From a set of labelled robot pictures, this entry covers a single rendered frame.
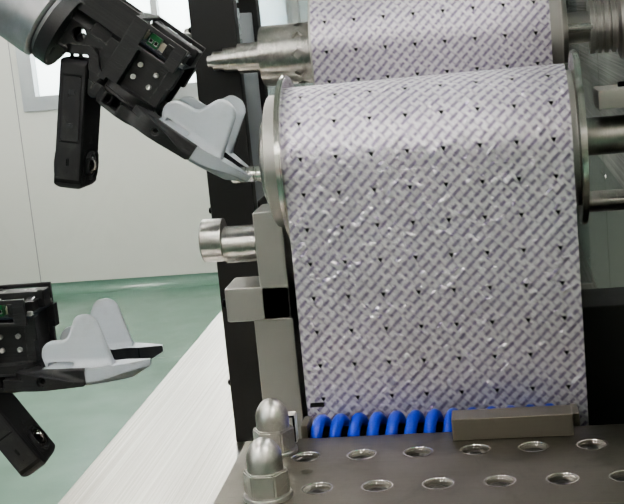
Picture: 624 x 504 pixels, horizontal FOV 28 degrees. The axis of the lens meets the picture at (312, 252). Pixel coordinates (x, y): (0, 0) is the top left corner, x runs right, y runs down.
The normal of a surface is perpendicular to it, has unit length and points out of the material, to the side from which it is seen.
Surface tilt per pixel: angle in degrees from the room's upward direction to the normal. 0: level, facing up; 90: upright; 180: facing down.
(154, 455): 0
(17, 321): 90
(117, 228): 90
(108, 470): 0
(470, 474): 0
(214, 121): 90
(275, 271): 90
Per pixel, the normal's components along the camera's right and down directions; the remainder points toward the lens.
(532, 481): -0.10, -0.98
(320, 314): -0.13, 0.19
